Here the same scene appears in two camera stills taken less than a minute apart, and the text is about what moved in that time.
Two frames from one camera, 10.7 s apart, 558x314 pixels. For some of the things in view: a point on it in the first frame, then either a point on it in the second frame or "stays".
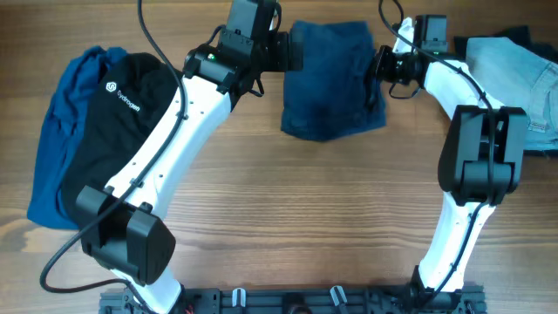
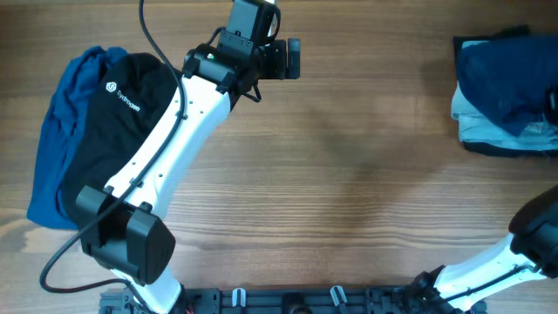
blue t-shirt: (64, 122) stays
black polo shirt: (125, 95) stays
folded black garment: (520, 37) stays
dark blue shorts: (328, 98) to (507, 78)
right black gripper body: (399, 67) to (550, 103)
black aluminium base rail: (305, 301) stays
